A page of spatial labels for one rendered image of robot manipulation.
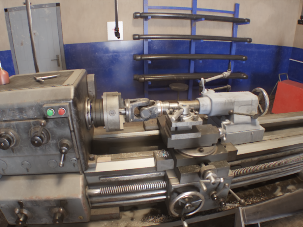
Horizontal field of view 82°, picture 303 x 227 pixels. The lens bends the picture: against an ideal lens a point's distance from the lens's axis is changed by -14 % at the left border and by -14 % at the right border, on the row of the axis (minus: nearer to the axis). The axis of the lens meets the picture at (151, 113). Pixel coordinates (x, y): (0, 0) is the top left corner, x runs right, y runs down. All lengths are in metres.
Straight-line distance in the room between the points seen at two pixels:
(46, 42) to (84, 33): 0.80
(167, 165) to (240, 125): 0.59
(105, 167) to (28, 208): 0.50
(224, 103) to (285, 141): 0.61
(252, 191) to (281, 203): 1.19
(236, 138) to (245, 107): 0.23
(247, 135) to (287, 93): 2.60
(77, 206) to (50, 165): 0.27
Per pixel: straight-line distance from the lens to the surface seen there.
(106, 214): 1.46
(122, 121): 1.24
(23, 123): 1.11
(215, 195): 1.28
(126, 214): 1.51
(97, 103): 1.22
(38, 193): 1.24
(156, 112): 1.26
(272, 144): 1.63
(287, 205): 0.62
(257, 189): 1.85
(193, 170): 1.13
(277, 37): 5.74
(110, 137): 1.50
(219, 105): 1.36
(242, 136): 1.50
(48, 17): 4.34
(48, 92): 1.05
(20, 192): 1.29
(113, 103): 1.17
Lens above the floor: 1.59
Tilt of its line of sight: 24 degrees down
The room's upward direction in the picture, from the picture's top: straight up
